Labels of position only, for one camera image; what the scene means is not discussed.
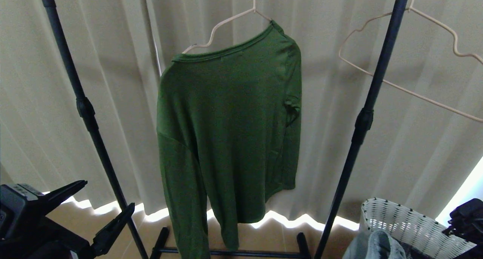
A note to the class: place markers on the pink clothes hanger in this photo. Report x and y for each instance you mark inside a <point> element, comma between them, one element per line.
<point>422,95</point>
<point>226,20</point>

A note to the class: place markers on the black clothes rack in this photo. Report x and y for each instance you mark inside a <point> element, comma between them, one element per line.
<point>85,108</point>

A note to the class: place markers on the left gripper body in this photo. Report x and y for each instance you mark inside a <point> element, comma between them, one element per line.
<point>49,240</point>

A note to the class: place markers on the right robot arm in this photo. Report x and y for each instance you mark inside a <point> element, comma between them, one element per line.
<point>468,217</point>

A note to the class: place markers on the green long-sleeved shirt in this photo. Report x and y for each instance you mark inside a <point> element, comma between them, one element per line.
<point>226,138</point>

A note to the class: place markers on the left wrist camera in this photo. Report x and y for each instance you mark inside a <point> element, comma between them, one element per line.
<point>19,210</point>

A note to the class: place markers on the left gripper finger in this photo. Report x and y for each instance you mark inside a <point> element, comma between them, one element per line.
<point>62,195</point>
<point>111,229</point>

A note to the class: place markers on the white laundry basket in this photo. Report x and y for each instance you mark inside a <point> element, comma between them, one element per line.
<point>400,221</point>

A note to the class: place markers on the pale grey shorts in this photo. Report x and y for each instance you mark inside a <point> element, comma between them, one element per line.
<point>373,245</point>

